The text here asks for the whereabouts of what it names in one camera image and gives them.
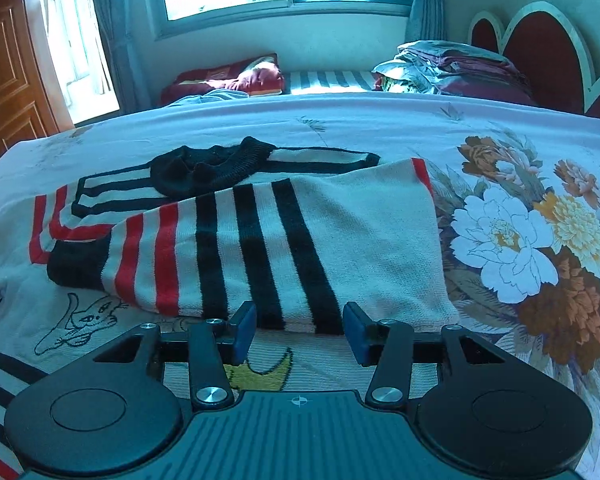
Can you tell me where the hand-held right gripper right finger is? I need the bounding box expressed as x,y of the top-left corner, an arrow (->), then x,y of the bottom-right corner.
343,301 -> 506,408

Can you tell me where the floral bed sheet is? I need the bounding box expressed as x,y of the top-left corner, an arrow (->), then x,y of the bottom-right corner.
0,91 -> 600,480

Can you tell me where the stack of folded quilts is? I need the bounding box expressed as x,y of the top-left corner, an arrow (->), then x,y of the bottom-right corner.
372,40 -> 539,107

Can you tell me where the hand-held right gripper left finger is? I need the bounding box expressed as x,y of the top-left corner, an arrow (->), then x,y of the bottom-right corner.
94,301 -> 257,411

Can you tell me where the light blue cloth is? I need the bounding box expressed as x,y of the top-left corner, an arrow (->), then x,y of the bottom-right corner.
167,88 -> 254,107

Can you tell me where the wooden door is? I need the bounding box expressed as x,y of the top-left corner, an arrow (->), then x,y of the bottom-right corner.
0,0 -> 76,162

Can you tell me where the red pillow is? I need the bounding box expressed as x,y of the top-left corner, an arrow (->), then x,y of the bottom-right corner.
161,53 -> 285,106

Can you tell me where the blue curtain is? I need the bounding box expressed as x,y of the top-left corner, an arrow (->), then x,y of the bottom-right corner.
84,0 -> 164,112
405,0 -> 449,46

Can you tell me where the red scalloped headboard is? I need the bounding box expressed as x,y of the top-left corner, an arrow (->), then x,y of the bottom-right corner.
467,2 -> 600,124

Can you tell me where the striped knit sweater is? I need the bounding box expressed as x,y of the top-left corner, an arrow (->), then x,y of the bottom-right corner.
0,136 -> 461,480

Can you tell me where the striped mattress sheet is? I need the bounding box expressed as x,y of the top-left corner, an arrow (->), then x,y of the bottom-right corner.
280,68 -> 382,96

